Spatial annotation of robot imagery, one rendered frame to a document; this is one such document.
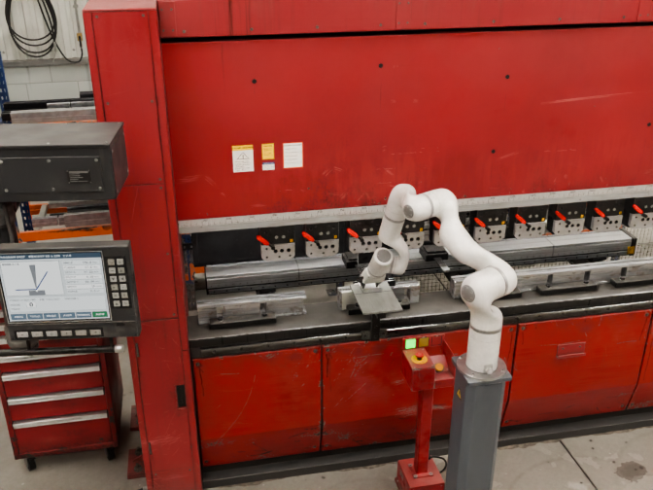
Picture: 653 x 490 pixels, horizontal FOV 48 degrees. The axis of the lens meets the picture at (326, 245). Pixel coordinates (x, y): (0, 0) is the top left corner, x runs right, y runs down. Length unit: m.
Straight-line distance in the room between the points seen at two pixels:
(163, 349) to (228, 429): 0.62
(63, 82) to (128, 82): 4.58
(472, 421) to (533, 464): 1.16
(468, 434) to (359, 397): 0.80
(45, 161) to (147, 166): 0.51
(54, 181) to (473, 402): 1.71
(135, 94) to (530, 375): 2.36
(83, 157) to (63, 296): 0.50
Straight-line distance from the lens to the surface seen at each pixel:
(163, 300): 3.14
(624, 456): 4.32
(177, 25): 2.97
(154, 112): 2.84
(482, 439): 3.09
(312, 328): 3.40
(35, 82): 7.41
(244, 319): 3.41
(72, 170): 2.51
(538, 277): 3.80
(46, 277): 2.67
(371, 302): 3.34
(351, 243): 3.35
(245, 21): 2.98
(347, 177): 3.23
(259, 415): 3.63
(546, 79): 3.41
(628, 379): 4.26
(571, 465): 4.17
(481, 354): 2.87
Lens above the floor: 2.66
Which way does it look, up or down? 26 degrees down
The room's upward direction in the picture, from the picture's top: straight up
